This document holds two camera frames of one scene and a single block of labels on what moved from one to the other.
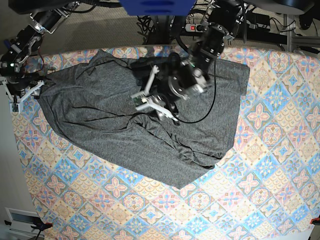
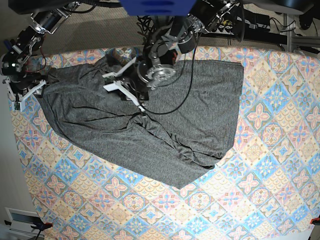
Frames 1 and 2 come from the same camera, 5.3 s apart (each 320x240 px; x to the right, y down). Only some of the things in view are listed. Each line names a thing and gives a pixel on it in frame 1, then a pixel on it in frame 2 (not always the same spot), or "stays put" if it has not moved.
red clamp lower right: [314, 219] stays put
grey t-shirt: [92, 102] stays put
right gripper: [146, 100] -> [127, 88]
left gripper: [15, 104] stays put
